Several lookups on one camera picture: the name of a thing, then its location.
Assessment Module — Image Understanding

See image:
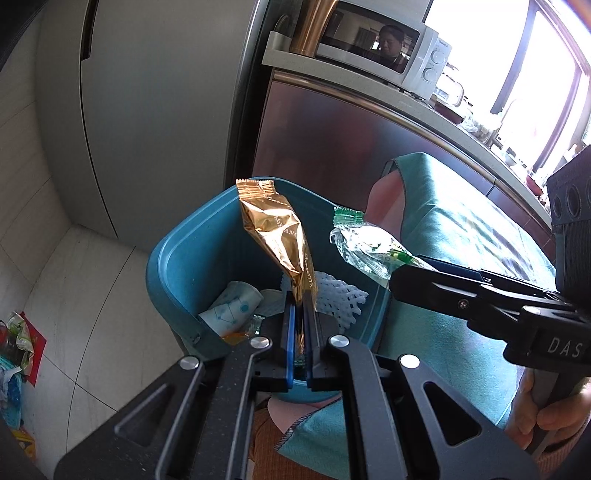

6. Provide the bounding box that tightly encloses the kitchen window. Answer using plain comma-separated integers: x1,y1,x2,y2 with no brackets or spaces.
422,0,591,176

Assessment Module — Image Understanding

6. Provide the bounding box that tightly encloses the green plastic package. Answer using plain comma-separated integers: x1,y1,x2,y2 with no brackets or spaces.
4,311,35,365

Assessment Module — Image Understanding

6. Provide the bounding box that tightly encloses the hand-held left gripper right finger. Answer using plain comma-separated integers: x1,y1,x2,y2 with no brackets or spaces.
300,305,541,480

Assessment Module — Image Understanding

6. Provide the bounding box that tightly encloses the person's orange checked clothing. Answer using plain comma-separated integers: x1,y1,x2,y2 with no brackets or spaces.
247,406,333,480

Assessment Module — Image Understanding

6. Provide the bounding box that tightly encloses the person's right hand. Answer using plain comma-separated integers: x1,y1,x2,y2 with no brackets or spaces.
505,369,591,450

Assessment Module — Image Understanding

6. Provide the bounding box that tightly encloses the steel kitchen faucet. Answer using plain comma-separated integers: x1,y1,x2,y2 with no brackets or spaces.
489,99,518,148

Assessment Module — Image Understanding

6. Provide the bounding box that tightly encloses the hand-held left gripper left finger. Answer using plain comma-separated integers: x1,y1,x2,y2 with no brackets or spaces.
53,295,296,480

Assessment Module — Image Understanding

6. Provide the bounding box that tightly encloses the kitchen counter with brown cabinets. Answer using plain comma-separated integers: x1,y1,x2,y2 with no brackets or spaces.
252,30,555,259

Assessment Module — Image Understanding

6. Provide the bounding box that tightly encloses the teal grey printed tablecloth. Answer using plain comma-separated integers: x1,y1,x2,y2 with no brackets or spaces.
274,151,559,480

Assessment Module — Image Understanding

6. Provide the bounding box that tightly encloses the white foam fruit net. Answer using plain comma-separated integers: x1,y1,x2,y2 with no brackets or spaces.
281,271,369,330

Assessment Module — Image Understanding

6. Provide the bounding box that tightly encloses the copper thermos flask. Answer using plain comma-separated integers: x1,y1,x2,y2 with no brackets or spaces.
288,0,340,56

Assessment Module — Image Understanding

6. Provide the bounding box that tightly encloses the grey refrigerator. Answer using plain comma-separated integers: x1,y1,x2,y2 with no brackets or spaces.
34,0,273,241

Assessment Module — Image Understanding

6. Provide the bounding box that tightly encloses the white microwave oven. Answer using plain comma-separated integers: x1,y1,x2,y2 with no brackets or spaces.
316,0,453,90

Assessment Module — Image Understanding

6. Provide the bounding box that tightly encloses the blue plastic trash bin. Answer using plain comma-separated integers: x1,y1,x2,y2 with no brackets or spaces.
145,178,393,404

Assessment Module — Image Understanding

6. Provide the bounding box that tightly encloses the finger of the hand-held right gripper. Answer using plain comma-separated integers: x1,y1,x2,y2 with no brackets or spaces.
389,264,532,344
418,255,573,306

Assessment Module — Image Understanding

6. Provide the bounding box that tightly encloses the glass electric kettle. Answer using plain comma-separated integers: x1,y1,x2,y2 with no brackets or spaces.
434,69,465,104

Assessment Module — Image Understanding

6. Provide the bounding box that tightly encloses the red paper packet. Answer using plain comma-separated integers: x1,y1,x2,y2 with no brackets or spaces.
21,314,47,386

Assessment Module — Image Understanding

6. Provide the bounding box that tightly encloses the green clear plastic wrapper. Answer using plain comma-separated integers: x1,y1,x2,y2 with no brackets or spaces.
329,207,437,282

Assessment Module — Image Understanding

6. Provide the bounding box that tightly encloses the gold foil snack wrapper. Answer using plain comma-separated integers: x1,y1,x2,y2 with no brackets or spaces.
235,178,319,315

